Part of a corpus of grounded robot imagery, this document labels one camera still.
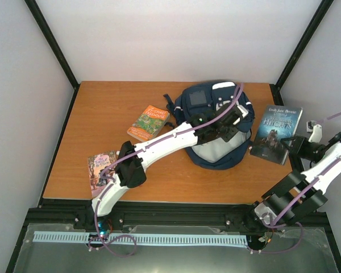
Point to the orange Treehouse book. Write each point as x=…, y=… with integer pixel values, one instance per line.
x=148, y=124

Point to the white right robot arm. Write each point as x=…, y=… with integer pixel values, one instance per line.
x=300, y=193

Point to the black aluminium frame rail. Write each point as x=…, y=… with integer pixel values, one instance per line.
x=231, y=218

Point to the light blue cable duct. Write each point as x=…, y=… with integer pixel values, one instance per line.
x=142, y=239

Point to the navy blue backpack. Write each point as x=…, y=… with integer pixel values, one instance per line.
x=197, y=105

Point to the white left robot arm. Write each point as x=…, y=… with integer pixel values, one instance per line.
x=133, y=161

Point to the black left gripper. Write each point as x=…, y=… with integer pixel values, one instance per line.
x=227, y=136

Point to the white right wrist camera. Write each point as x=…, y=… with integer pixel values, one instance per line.
x=315, y=131

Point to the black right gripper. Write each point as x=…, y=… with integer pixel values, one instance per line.
x=299, y=148

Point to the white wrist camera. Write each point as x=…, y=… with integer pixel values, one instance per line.
x=242, y=113
x=315, y=131

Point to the dark blue Wuthering Heights book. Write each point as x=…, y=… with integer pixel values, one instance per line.
x=277, y=122

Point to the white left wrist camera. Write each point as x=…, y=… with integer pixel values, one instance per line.
x=242, y=113

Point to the pink illustrated book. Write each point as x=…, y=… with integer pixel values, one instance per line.
x=96, y=165

